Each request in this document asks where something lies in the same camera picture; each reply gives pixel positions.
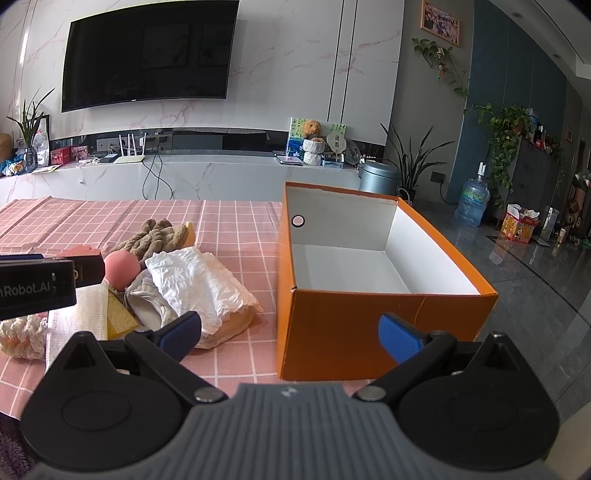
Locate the grey metal trash can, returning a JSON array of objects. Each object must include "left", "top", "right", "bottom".
[{"left": 359, "top": 160, "right": 402, "bottom": 196}]

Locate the red sponge block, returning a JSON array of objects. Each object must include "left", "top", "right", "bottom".
[{"left": 57, "top": 245, "right": 102, "bottom": 258}]

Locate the colourful gift box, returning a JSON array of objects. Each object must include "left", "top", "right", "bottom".
[{"left": 501, "top": 204, "right": 540, "bottom": 244}]

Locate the yellow sponge pad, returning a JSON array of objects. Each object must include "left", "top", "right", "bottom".
[{"left": 107, "top": 291, "right": 139, "bottom": 340}]

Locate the white wifi router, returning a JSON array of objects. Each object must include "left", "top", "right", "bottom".
[{"left": 114, "top": 133, "right": 147, "bottom": 164}]

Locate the marble tv cabinet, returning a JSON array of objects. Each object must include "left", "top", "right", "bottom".
[{"left": 1, "top": 154, "right": 360, "bottom": 205}]

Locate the white paper towel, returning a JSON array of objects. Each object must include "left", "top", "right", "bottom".
[{"left": 45, "top": 281, "right": 109, "bottom": 369}]

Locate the framed wall picture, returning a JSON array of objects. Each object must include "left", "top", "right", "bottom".
[{"left": 421, "top": 0, "right": 461, "bottom": 46}]

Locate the hanging ivy plant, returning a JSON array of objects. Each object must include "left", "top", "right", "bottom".
[{"left": 476, "top": 103, "right": 531, "bottom": 208}]

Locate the red tin box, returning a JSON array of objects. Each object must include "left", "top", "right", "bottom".
[{"left": 50, "top": 147, "right": 71, "bottom": 165}]

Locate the brown teddy bear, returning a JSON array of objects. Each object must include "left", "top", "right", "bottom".
[{"left": 303, "top": 120, "right": 322, "bottom": 141}]

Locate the black router cable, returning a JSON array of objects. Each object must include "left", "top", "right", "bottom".
[{"left": 140, "top": 153, "right": 175, "bottom": 201}]

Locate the potted green floor plant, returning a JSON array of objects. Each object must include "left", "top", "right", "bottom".
[{"left": 381, "top": 124, "right": 456, "bottom": 204}]

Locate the pink foam ball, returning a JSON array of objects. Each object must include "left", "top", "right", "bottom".
[{"left": 104, "top": 250, "right": 141, "bottom": 291}]

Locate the blue water bottle jug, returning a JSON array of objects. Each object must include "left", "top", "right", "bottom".
[{"left": 454, "top": 162, "right": 490, "bottom": 227}]

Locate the green plant in vase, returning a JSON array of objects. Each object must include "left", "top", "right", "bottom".
[{"left": 7, "top": 89, "right": 54, "bottom": 173}]

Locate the pink checkered tablecloth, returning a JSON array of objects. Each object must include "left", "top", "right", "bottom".
[{"left": 0, "top": 195, "right": 371, "bottom": 421}]

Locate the black wall television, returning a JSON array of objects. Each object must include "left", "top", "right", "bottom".
[{"left": 61, "top": 1, "right": 238, "bottom": 112}]

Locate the white crochet toy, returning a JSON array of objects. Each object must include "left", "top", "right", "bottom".
[{"left": 0, "top": 314, "right": 48, "bottom": 360}]

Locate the white paper cloth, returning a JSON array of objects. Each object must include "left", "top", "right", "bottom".
[{"left": 145, "top": 246, "right": 263, "bottom": 348}]

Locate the orange cardboard box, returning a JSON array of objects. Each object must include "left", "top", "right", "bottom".
[{"left": 276, "top": 182, "right": 498, "bottom": 381}]

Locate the brown knitted rope toy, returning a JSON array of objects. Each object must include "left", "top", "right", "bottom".
[{"left": 113, "top": 219, "right": 190, "bottom": 262}]

